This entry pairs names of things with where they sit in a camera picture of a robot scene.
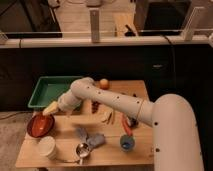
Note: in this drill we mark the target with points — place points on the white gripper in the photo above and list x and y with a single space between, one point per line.
68 102

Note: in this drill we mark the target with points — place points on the orange bowl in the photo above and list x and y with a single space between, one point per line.
40 125

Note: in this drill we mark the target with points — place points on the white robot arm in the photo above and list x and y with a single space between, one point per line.
175 133

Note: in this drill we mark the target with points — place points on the green plastic tray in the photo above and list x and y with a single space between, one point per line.
48 89

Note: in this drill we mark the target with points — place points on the orange fruit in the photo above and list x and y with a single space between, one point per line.
104 84

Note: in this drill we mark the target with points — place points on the blue grey cloth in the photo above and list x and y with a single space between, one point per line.
93 141

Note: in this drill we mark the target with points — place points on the white cup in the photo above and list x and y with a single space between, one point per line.
47 147

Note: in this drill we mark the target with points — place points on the metal ladle spoon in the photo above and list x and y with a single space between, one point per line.
83 151

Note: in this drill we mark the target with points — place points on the orange carrot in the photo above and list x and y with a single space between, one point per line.
126 126

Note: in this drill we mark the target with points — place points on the small blue cup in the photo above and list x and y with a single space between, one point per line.
127 142

